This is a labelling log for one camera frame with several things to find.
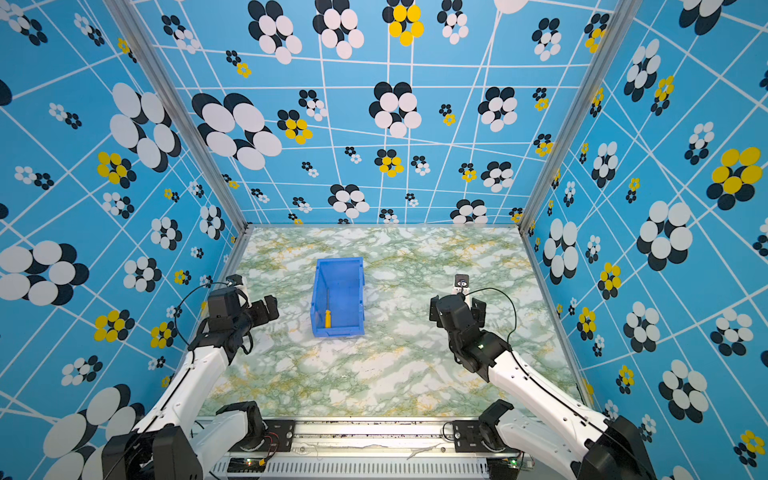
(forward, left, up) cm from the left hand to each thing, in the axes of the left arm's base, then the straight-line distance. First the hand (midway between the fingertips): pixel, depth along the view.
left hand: (261, 301), depth 86 cm
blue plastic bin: (+12, -19, -11) cm, 25 cm away
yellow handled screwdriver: (-1, -18, -10) cm, 20 cm away
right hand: (-2, -56, +5) cm, 56 cm away
